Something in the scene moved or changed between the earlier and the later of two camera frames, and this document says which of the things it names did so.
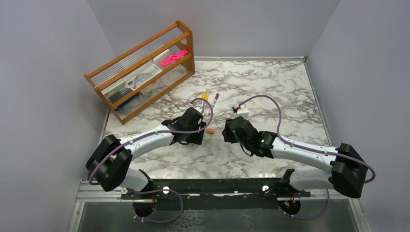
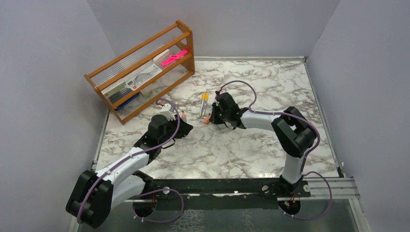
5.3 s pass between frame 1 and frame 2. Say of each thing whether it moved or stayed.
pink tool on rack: stayed
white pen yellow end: stayed
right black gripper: moved
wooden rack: stayed
